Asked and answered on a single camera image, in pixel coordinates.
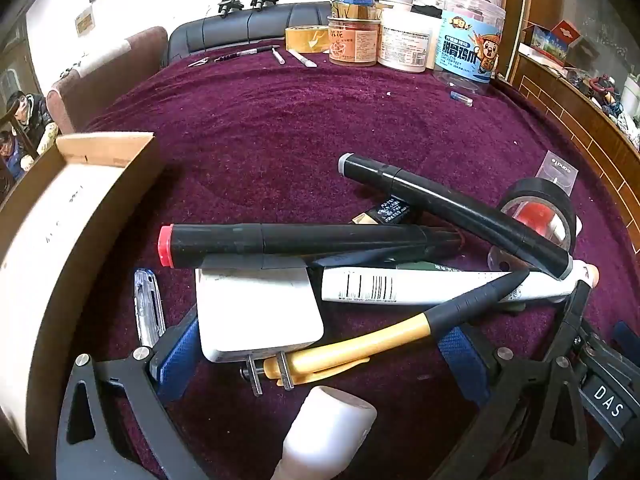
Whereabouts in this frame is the white power adapter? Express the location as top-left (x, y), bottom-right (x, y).
top-left (194, 266), bottom-right (326, 397)

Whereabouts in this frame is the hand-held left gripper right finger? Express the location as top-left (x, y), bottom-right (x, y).
top-left (432, 326), bottom-right (591, 480)

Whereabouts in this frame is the white plastic jar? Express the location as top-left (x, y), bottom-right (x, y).
top-left (378, 9), bottom-right (442, 74)

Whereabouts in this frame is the colourful printed box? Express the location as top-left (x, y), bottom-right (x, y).
top-left (529, 20), bottom-right (584, 62)

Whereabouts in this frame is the dark green pen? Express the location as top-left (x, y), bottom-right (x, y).
top-left (385, 259), bottom-right (468, 275)

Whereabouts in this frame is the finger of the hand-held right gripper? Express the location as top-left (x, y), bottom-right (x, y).
top-left (550, 280), bottom-right (596, 361)
top-left (612, 320), bottom-right (640, 361)

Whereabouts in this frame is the clear dispenser with red core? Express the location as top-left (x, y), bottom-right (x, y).
top-left (487, 199), bottom-right (583, 276)

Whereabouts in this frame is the white craft knife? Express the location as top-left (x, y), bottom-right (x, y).
top-left (286, 49), bottom-right (319, 69)

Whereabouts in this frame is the black marker with grey caps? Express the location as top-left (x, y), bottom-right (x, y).
top-left (338, 152), bottom-right (575, 281)

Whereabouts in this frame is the tin with red lid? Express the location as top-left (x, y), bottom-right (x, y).
top-left (333, 0), bottom-right (377, 19)

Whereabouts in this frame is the white plastic cylinder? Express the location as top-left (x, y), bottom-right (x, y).
top-left (270, 385), bottom-right (378, 480)

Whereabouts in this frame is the orange plastic jar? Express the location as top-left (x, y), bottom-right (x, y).
top-left (327, 15), bottom-right (382, 67)

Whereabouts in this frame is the golden wall plaque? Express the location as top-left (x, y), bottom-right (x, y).
top-left (75, 7), bottom-right (97, 37)

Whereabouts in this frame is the yellow tape roll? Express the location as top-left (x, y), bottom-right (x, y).
top-left (285, 25), bottom-right (331, 55)

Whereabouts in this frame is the white tube with orange cap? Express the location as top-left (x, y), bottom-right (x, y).
top-left (321, 260), bottom-right (601, 306)

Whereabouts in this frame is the brown upholstered chair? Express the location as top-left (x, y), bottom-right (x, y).
top-left (46, 26), bottom-right (169, 134)

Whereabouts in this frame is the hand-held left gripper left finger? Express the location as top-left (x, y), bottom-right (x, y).
top-left (56, 305), bottom-right (211, 480)

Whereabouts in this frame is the black leather sofa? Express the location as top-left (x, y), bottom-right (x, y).
top-left (167, 2), bottom-right (335, 68)

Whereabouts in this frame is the wooden brick pattern counter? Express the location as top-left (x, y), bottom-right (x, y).
top-left (495, 0), bottom-right (640, 256)

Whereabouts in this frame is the cardboard box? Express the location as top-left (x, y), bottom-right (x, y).
top-left (0, 132), bottom-right (161, 453)

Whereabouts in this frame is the clear jar with blue label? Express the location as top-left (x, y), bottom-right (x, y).
top-left (433, 0), bottom-right (507, 97)

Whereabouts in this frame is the yellow handled craft knife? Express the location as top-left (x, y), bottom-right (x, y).
top-left (262, 269), bottom-right (531, 386)

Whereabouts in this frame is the clear plastic packet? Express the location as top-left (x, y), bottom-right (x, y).
top-left (536, 151), bottom-right (580, 192)

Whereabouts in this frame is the thin black pen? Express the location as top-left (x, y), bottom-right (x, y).
top-left (215, 47), bottom-right (273, 63)

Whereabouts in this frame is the black marker with red cap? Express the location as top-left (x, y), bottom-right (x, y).
top-left (158, 222), bottom-right (463, 270)

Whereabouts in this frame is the small black labelled pen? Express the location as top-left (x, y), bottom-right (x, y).
top-left (351, 199), bottom-right (413, 227)

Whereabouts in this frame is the pile of small clutter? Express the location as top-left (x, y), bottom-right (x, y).
top-left (565, 67), bottom-right (640, 147)

